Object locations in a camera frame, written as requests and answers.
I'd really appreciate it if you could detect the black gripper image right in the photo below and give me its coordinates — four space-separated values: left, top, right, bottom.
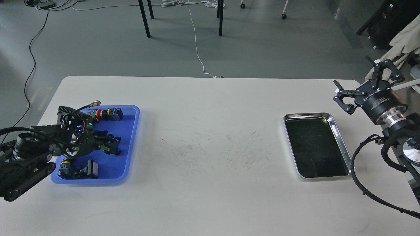
333 56 408 125

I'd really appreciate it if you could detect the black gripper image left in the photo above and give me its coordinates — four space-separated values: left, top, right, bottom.
57 129 121 158

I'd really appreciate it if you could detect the black robot arm image left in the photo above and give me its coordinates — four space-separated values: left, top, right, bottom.
0 101 123 202

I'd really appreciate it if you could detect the blue plastic tray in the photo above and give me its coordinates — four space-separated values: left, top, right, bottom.
51 105 140 185

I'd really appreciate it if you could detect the silver metal tray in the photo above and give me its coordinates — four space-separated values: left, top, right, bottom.
283 112 352 181

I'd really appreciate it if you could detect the red emergency push button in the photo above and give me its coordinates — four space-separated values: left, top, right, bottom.
87 108 123 121

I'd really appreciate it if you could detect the black square push button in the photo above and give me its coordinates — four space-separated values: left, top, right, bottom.
75 159 99 179

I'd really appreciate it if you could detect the beige cloth on chair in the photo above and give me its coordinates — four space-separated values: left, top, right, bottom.
390 15 420 69

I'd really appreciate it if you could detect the black cabinet top right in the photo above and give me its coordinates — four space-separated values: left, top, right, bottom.
356 0 420 49

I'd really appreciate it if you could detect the black table leg left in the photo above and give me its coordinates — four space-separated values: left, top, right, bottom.
138 0 154 38

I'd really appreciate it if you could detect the black table leg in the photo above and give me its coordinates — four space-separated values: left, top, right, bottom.
217 0 224 36
138 0 154 38

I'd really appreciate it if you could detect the black table leg right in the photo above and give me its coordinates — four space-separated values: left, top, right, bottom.
217 0 224 36

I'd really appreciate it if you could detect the yellow push button switch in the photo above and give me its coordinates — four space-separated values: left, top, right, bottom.
57 158 75 179

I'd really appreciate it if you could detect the black floor cable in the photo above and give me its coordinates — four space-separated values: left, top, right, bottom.
0 0 86 146

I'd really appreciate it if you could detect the white floor cable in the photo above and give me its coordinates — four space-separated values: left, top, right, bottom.
159 0 227 78

